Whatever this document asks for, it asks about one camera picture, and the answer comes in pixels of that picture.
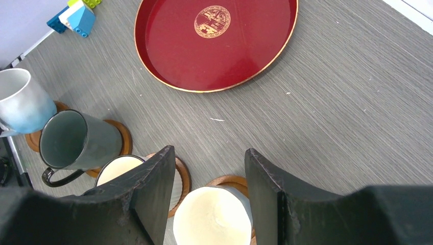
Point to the wooden coaster four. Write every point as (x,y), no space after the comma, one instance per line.
(127,144)

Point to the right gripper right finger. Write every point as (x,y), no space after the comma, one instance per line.
(288,210)

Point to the wooden coaster five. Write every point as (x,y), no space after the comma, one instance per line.
(33,139)

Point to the wooden coaster two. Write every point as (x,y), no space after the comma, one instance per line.
(233,184)

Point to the colourful toy blocks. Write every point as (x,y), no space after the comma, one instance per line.
(77,16)

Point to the silver white mug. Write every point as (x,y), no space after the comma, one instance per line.
(123,164)

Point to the red round tray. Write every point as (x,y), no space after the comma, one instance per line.
(209,46)

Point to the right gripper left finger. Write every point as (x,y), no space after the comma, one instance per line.
(130,209)

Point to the light blue mug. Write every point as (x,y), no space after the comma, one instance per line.
(214,215)

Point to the black mug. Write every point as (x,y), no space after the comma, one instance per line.
(72,143)

